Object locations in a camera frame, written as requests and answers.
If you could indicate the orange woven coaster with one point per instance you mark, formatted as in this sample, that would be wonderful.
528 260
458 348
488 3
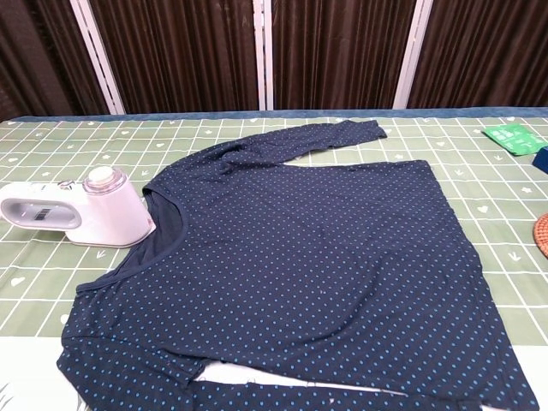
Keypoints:
543 237

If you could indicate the blue box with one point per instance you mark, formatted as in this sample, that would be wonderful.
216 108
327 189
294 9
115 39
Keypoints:
541 160

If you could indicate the blue velvet table cover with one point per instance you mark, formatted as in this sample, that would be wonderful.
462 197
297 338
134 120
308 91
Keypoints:
171 114

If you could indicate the green plastic packet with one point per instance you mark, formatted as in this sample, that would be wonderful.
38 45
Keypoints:
514 139

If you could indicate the green grid tablecloth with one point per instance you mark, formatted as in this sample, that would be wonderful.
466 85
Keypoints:
471 240

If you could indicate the navy polka dot shirt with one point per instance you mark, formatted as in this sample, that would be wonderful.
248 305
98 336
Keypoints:
299 265

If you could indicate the white handheld garment steamer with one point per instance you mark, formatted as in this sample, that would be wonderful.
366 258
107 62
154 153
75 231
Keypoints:
115 218

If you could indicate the white screen frame post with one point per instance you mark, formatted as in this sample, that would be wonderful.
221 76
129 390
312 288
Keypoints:
411 55
263 55
98 55

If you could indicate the brown curtain panel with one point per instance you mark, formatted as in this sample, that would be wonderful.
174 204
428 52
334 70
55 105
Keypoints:
338 55
180 55
38 55
488 55

